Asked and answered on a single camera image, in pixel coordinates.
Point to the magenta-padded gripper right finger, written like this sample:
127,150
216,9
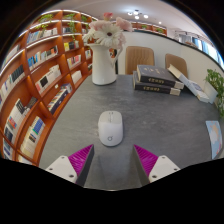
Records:
161,167

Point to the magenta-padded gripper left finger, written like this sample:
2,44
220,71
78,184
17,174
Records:
63,168

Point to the white computer mouse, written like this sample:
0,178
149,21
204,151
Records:
110,130

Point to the pastel cloud print mouse pad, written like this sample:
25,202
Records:
215,138

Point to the dark hardcover book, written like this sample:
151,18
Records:
151,88
156,75

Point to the blue and white book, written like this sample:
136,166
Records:
200,91

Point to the orange wooden bookshelf unit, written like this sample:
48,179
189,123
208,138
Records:
36,83

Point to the green plant in white pot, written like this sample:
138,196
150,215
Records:
215,81

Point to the white ceramic jug vase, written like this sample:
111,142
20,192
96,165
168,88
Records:
102,68

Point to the window with curtains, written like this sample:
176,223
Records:
205,46

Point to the ceiling spotlight cluster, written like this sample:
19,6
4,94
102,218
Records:
137,14

